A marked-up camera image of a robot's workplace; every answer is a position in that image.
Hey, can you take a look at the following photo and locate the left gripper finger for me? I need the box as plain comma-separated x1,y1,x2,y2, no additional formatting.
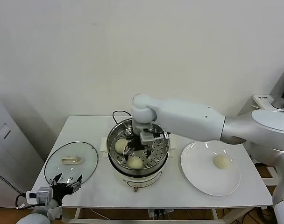
69,174,83,190
49,172,63,187

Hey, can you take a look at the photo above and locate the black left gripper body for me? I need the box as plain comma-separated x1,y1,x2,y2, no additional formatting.
52,182,74,199

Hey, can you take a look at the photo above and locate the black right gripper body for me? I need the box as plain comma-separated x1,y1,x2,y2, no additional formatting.
128,136,146,153

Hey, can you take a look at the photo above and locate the white steamed baozi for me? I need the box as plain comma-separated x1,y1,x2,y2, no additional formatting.
127,155,144,169
212,154,231,169
114,139,130,154

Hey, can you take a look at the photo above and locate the round glass pot lid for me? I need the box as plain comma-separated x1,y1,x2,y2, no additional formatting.
43,141,99,187

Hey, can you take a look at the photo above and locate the perforated steel steamer basket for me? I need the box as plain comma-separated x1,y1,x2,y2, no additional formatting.
106,118,170,176

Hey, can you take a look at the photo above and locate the cream electric cooker base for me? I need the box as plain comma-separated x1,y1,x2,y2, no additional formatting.
99,136,178,193

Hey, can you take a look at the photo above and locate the grey metal cabinet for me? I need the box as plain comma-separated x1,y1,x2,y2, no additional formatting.
0,92,44,208

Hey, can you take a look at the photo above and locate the large white plate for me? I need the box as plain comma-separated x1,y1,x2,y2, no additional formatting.
180,140,241,196

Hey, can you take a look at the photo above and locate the white power strip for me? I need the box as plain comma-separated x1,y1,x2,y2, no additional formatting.
148,209,174,220

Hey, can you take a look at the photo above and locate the small grey cylinder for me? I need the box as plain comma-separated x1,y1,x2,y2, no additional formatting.
272,97,284,109

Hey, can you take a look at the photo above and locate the grey laptop computer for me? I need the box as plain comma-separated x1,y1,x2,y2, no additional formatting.
269,67,284,105

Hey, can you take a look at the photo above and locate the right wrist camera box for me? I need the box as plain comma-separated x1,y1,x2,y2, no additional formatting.
139,130,170,145

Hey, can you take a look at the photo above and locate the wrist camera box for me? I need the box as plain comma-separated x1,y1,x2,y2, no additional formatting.
26,186,53,206
139,130,170,145

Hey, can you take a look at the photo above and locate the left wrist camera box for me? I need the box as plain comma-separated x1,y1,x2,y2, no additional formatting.
26,186,53,206

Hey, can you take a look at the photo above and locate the white table frame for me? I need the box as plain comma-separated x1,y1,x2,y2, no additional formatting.
43,205,271,224

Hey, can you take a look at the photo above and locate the black cooker power cord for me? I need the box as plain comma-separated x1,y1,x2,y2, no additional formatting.
112,110,133,125

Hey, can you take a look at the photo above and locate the thin white floor cable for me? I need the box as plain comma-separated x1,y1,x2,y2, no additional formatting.
89,208,110,220

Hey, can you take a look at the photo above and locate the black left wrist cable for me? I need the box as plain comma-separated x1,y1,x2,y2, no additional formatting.
15,193,39,211

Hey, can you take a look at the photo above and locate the black floor cable bundle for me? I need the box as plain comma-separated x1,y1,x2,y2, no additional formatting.
249,206,277,224

